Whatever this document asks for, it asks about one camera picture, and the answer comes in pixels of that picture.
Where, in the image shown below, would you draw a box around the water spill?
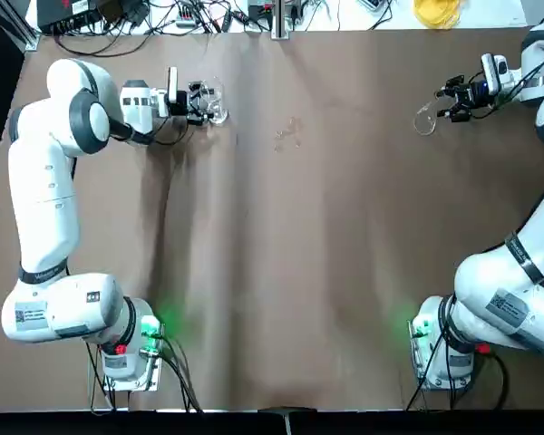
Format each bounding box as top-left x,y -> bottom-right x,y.
273,116 -> 304,153

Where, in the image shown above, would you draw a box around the clear glass conical flask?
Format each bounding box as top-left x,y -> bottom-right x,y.
412,100 -> 442,137

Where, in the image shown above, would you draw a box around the yellow bag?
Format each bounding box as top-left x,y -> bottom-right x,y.
412,0 -> 464,31

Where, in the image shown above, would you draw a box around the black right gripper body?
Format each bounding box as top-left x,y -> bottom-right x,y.
461,80 -> 488,111

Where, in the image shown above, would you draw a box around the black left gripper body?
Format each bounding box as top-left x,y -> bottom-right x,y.
167,89 -> 191,118

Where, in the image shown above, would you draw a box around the clear glass beaker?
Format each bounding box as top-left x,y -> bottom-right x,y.
198,75 -> 230,127

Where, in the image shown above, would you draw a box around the black box with red logo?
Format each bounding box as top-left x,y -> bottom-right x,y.
35,0 -> 108,35

